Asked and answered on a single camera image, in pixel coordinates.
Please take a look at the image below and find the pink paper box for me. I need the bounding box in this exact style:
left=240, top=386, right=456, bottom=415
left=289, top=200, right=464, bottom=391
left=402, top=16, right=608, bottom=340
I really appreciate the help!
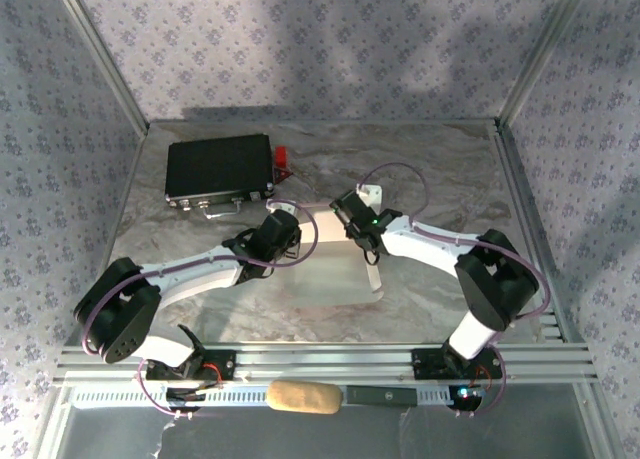
left=287, top=203, right=386, bottom=311

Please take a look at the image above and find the black carrying case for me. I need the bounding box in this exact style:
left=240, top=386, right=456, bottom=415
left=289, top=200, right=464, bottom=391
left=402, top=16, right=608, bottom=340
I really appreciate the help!
left=164, top=133, right=277, bottom=221

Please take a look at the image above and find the tan foam pad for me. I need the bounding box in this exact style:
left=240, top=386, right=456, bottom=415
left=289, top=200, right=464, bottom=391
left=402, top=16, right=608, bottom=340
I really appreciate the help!
left=267, top=379, right=342, bottom=415

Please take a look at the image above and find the black flat bar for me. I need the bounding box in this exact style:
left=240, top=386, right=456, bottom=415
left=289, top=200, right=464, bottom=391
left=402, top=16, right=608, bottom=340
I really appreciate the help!
left=345, top=386, right=419, bottom=407

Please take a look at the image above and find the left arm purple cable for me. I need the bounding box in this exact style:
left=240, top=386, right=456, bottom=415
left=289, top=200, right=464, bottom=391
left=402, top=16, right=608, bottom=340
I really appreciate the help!
left=82, top=198, right=321, bottom=420

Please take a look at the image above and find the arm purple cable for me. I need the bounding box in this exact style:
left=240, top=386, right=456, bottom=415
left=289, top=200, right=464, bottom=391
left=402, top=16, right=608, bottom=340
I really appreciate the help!
left=357, top=161, right=552, bottom=418
left=82, top=198, right=321, bottom=420

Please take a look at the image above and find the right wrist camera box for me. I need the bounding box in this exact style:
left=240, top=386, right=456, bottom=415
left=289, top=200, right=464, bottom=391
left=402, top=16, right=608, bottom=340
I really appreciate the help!
left=355, top=182, right=385, bottom=214

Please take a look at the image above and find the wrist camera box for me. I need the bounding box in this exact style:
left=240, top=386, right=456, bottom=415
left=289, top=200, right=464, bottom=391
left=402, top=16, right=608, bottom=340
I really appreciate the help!
left=267, top=200, right=303, bottom=218
left=355, top=182, right=385, bottom=214

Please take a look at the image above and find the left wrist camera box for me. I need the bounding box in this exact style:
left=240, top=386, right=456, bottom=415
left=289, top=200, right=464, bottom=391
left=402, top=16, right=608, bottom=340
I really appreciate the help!
left=267, top=200, right=303, bottom=218

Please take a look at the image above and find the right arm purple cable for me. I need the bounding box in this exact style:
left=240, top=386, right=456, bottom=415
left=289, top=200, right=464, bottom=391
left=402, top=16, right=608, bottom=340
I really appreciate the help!
left=357, top=161, right=552, bottom=418

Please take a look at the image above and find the wide aluminium base rail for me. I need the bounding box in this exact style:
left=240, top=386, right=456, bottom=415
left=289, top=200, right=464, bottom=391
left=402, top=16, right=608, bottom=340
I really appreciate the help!
left=54, top=343, right=599, bottom=385

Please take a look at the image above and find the aluminium side rail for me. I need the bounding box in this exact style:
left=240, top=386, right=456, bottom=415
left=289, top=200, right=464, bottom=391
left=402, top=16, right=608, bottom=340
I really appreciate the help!
left=492, top=121, right=586, bottom=345

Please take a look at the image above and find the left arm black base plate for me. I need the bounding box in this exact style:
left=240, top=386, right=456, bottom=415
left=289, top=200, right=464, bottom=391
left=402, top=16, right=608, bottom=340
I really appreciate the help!
left=144, top=349, right=237, bottom=383

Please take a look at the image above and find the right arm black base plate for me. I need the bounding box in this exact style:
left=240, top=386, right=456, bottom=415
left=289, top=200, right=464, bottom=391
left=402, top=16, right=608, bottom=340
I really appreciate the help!
left=410, top=347, right=504, bottom=380

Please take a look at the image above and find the white slotted cable duct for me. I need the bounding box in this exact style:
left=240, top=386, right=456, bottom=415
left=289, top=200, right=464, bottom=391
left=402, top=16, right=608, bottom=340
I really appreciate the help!
left=69, top=384, right=494, bottom=410

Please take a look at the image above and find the aluminium frame post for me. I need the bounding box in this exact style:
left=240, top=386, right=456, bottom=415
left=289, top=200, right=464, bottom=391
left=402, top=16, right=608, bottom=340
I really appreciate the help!
left=49, top=0, right=151, bottom=133
left=497, top=0, right=599, bottom=130

